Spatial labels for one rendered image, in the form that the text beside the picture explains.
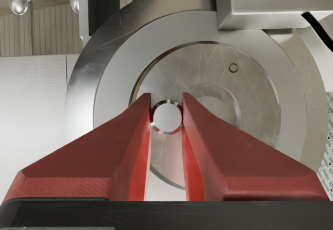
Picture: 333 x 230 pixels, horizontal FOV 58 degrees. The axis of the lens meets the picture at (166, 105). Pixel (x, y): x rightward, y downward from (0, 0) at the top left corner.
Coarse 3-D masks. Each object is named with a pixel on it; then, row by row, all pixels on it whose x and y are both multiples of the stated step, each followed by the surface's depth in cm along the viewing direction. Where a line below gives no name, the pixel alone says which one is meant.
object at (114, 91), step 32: (160, 32) 16; (192, 32) 16; (224, 32) 16; (256, 32) 16; (128, 64) 16; (288, 64) 16; (96, 96) 15; (128, 96) 16; (288, 96) 16; (288, 128) 16; (160, 192) 16
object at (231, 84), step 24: (192, 48) 15; (216, 48) 15; (144, 72) 15; (168, 72) 14; (192, 72) 15; (216, 72) 15; (240, 72) 15; (264, 72) 15; (168, 96) 14; (216, 96) 15; (240, 96) 15; (264, 96) 15; (240, 120) 15; (264, 120) 15; (168, 144) 14; (168, 168) 14
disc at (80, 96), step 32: (160, 0) 17; (192, 0) 17; (96, 32) 16; (128, 32) 16; (288, 32) 17; (96, 64) 16; (320, 96) 17; (64, 128) 16; (320, 128) 17; (320, 160) 17
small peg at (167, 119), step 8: (160, 104) 12; (168, 104) 12; (176, 104) 12; (152, 112) 12; (160, 112) 12; (168, 112) 12; (176, 112) 12; (152, 120) 12; (160, 120) 12; (168, 120) 12; (176, 120) 12; (160, 128) 12; (168, 128) 12; (176, 128) 12
